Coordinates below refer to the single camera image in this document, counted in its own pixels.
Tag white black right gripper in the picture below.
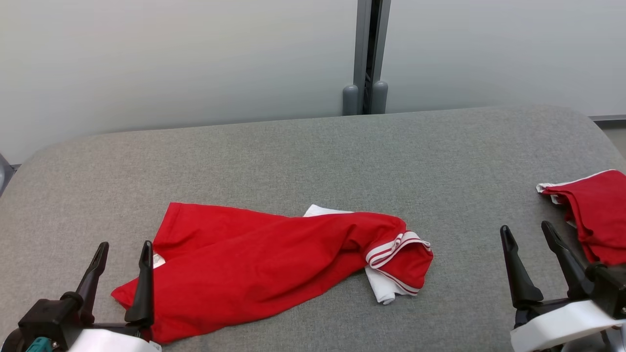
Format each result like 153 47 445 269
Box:
500 220 626 352

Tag red shorts with white trim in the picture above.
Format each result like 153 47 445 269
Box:
536 169 626 267

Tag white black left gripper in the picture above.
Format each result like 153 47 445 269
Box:
66 240 162 352

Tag red white basketball jersey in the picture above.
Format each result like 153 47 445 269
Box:
111 202 434 344

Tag grey metal partition post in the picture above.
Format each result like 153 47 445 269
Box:
342 0 392 116

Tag grey curved object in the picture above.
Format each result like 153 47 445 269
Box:
0 154 16 197

